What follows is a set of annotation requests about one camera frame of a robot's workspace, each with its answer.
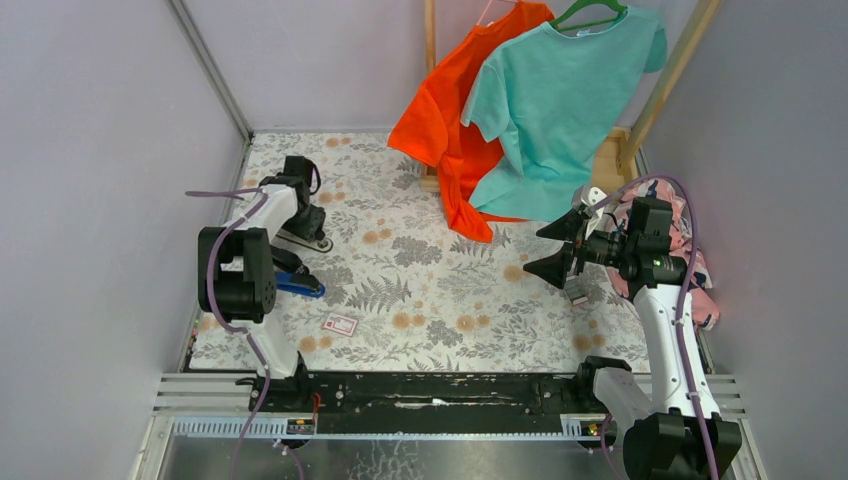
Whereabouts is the pink clothes hanger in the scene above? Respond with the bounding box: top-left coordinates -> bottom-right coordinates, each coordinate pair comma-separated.
475,0 -> 517,27

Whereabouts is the pink patterned cloth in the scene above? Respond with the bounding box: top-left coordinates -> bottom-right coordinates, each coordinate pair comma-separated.
603,179 -> 720,331

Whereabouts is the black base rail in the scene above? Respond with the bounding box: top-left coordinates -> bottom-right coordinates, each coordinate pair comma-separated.
237,371 -> 607,436

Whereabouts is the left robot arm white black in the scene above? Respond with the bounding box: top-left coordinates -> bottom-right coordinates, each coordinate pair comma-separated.
196,156 -> 333,411

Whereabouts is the green clothes hanger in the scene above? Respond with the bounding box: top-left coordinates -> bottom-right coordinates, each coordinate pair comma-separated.
550,0 -> 628,34

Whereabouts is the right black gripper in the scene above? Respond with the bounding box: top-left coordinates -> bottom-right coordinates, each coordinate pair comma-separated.
523,207 -> 636,290

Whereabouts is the blue stapler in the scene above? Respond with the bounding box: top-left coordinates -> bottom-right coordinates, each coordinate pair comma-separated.
275,271 -> 325,298

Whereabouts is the red staple box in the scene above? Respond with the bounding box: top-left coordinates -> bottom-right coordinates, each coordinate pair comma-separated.
322,313 -> 358,337

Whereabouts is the floral table mat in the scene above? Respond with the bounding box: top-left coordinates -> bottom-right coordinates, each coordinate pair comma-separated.
187,131 -> 654,374

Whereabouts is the orange t-shirt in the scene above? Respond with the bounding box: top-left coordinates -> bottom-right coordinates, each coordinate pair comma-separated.
388,1 -> 553,243

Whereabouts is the wooden clothes rack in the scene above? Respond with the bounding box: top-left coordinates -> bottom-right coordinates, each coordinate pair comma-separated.
422,1 -> 713,192

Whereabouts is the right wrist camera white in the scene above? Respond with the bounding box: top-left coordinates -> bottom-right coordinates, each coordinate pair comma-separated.
571,185 -> 607,220

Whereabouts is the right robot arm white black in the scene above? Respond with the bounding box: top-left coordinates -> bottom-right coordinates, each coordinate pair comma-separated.
524,197 -> 742,479

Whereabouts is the teal t-shirt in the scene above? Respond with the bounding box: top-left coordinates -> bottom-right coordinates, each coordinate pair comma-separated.
461,6 -> 667,222

